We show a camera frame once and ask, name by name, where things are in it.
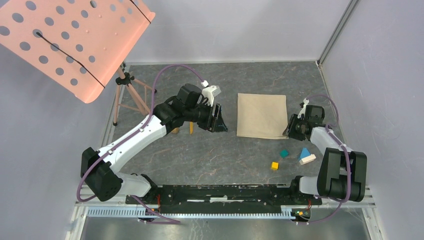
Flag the beige cloth napkin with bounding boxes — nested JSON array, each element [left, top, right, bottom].
[[236, 93, 288, 140]]

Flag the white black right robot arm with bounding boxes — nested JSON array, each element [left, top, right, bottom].
[[283, 103, 367, 204]]

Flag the aluminium frame rails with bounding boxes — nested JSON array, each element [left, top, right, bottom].
[[65, 0, 385, 240]]

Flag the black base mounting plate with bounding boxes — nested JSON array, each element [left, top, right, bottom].
[[125, 184, 323, 214]]

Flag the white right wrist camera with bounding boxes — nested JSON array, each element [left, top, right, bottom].
[[297, 97, 310, 119]]

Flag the blue triangular block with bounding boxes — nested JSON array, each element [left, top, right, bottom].
[[298, 147, 311, 161]]

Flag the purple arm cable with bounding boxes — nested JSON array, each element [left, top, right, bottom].
[[76, 64, 210, 225], [291, 94, 353, 226]]

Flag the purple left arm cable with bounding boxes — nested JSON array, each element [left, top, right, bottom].
[[76, 64, 210, 225]]

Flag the yellow cube block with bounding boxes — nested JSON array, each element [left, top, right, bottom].
[[270, 161, 279, 171]]

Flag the white rectangular block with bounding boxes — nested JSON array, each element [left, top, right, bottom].
[[299, 154, 316, 165]]

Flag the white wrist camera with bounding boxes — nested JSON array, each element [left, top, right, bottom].
[[201, 80, 222, 106], [297, 97, 310, 119]]

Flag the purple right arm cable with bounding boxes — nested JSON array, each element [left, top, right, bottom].
[[291, 94, 353, 226]]

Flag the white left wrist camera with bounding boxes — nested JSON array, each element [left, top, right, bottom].
[[201, 80, 222, 106]]

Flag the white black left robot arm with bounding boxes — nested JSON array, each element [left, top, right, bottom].
[[80, 83, 228, 204]]

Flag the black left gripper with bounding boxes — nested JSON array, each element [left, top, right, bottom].
[[184, 100, 228, 134]]

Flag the pink perforated music stand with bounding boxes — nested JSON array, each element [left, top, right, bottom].
[[0, 0, 158, 127]]

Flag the teal cube block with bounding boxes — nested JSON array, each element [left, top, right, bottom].
[[279, 149, 289, 158]]

